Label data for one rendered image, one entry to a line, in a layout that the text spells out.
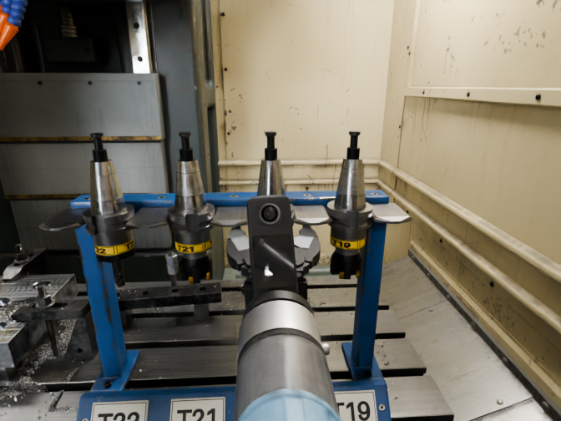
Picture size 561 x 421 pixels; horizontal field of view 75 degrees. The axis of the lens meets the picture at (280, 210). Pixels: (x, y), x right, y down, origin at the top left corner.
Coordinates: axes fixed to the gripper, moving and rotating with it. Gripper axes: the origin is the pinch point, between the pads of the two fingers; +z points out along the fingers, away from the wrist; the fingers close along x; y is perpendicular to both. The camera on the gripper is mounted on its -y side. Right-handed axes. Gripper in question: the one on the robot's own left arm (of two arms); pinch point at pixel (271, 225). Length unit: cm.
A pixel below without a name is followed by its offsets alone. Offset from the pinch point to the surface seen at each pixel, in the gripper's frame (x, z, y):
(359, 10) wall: 36, 98, -40
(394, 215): 16.9, -2.7, -2.1
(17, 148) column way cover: -69, 57, -1
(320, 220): 6.5, -4.1, -2.1
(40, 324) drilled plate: -43.2, 9.9, 23.2
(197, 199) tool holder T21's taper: -9.7, -2.4, -5.1
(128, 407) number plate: -21.1, -8.9, 23.7
